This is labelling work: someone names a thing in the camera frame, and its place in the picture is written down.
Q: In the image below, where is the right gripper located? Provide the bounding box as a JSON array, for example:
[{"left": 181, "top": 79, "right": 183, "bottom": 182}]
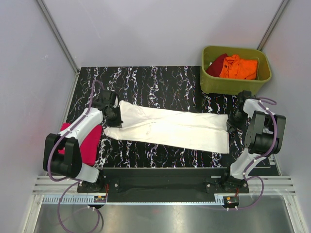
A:
[{"left": 226, "top": 109, "right": 249, "bottom": 133}]

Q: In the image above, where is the white printed t-shirt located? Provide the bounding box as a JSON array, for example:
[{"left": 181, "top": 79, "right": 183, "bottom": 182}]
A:
[{"left": 104, "top": 100, "right": 229, "bottom": 154}]

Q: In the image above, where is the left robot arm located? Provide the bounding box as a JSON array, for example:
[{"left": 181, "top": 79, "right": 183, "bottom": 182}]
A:
[{"left": 43, "top": 90, "right": 123, "bottom": 192}]

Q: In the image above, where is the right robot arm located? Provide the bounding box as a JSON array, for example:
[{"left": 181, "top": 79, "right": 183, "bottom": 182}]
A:
[{"left": 220, "top": 91, "right": 286, "bottom": 193}]

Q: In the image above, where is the folded pink t-shirt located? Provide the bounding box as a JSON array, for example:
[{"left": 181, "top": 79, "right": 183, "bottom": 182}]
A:
[{"left": 58, "top": 125, "right": 103, "bottom": 166}]

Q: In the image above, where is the olive green plastic bin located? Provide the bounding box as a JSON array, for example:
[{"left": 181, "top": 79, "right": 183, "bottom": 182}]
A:
[{"left": 200, "top": 46, "right": 272, "bottom": 95}]

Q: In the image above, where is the orange t-shirt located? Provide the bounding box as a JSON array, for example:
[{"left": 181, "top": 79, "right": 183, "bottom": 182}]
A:
[{"left": 219, "top": 54, "right": 259, "bottom": 80}]

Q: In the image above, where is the dark red t-shirt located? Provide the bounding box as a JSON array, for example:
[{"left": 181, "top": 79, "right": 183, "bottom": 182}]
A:
[{"left": 206, "top": 53, "right": 228, "bottom": 77}]

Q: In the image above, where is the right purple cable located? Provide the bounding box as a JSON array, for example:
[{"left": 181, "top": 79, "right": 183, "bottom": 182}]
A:
[{"left": 199, "top": 97, "right": 277, "bottom": 209}]

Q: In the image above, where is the purple cable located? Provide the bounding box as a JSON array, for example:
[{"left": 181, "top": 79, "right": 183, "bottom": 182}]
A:
[
  {"left": 199, "top": 97, "right": 277, "bottom": 209},
  {"left": 47, "top": 80, "right": 105, "bottom": 231}
]

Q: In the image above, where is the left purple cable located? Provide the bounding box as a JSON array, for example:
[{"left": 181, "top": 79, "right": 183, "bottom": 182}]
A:
[{"left": 47, "top": 80, "right": 105, "bottom": 231}]

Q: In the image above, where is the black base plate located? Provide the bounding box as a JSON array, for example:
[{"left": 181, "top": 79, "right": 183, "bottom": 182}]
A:
[{"left": 77, "top": 168, "right": 249, "bottom": 205}]

